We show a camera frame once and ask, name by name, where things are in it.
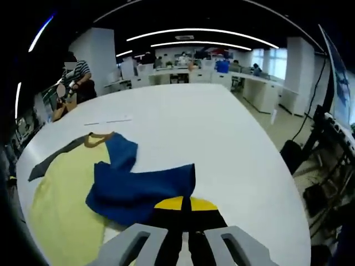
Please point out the brown cardboard box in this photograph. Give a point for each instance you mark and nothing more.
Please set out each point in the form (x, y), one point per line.
(65, 110)

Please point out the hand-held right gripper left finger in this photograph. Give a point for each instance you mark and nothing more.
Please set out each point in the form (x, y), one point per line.
(155, 241)

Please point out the large display screen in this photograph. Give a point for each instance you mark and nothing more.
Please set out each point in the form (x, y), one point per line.
(339, 83)

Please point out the ceiling air vent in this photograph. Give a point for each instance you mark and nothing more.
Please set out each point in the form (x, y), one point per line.
(184, 36)

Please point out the ceiling light strip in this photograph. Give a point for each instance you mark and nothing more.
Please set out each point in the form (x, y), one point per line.
(18, 99)
(199, 43)
(202, 30)
(40, 34)
(124, 53)

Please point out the yellow blue grey garment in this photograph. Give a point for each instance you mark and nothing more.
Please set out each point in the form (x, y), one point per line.
(61, 199)

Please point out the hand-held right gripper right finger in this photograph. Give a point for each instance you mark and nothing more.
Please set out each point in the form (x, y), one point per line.
(216, 241)

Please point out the bright window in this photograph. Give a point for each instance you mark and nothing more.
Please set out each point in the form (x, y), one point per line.
(269, 63)

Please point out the blue storage box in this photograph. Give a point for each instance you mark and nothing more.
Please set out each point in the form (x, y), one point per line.
(222, 67)

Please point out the white square pillar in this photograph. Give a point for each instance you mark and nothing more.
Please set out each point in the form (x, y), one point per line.
(301, 77)
(97, 55)

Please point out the black bag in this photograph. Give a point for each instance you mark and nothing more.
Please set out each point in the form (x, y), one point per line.
(290, 156)

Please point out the black metal stand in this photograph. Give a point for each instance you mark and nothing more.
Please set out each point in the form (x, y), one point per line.
(330, 177)

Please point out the white workbench row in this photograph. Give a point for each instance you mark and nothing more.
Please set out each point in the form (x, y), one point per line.
(194, 77)

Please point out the white power strip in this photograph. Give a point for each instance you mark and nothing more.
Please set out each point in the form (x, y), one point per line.
(341, 130)

